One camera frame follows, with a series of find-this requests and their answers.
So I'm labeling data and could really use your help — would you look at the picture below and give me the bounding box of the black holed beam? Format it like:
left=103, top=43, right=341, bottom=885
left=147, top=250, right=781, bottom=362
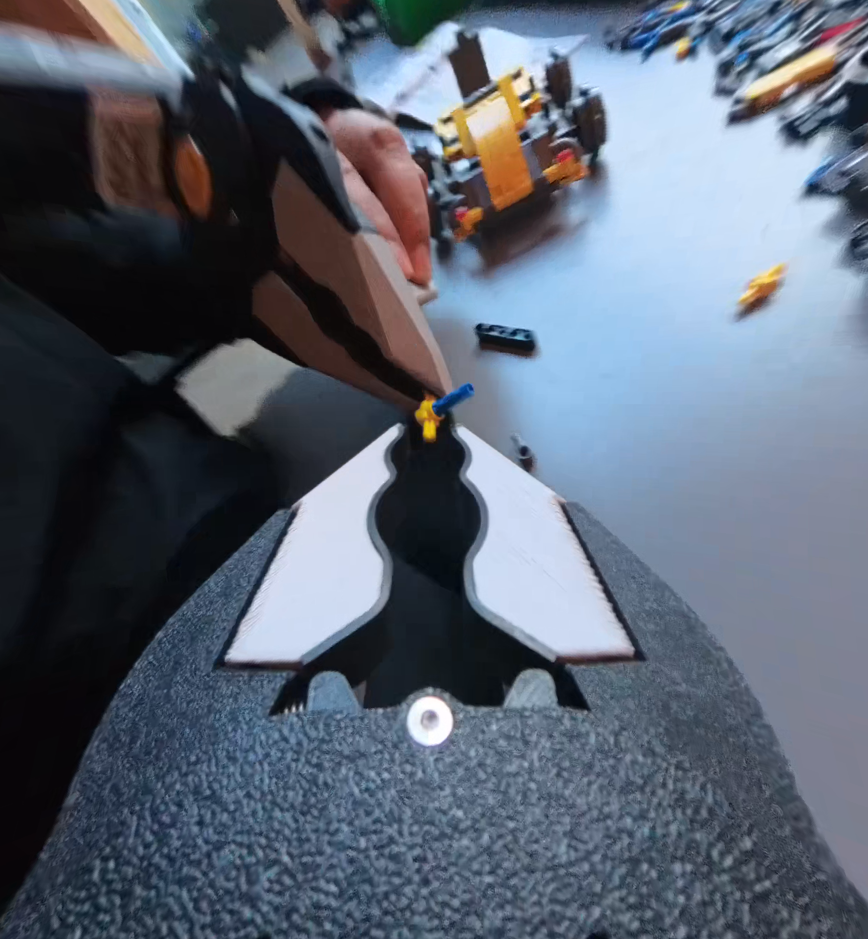
left=474, top=321, right=539, bottom=357

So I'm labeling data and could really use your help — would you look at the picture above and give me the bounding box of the green plastic bin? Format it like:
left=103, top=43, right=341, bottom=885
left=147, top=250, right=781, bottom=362
left=371, top=0, right=471, bottom=46

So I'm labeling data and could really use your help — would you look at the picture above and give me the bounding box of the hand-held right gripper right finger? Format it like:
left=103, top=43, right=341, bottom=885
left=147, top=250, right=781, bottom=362
left=454, top=424, right=638, bottom=665

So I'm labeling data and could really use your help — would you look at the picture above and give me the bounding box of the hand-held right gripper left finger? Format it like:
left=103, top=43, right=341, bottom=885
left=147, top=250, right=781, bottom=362
left=223, top=424, right=407, bottom=669

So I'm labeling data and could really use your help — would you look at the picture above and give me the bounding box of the pile of building brick parts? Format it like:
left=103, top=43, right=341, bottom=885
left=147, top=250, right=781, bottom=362
left=606, top=0, right=868, bottom=294

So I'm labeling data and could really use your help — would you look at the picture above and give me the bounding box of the grey desk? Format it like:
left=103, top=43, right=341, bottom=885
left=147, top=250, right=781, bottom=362
left=346, top=0, right=868, bottom=939

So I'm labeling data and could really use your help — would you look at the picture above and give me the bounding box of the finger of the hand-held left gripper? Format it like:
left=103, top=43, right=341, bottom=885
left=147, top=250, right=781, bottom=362
left=252, top=281, right=422, bottom=406
left=274, top=156, right=454, bottom=399

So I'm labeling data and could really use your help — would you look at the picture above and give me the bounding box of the person's black sweater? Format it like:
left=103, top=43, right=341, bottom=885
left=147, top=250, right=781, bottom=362
left=0, top=242, right=288, bottom=939

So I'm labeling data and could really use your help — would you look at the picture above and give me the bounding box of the yellow brick vehicle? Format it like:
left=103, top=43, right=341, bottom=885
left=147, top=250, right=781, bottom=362
left=404, top=29, right=611, bottom=254

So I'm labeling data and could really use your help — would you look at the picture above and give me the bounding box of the person's left hand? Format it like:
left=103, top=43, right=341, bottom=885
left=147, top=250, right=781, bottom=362
left=320, top=109, right=435, bottom=289

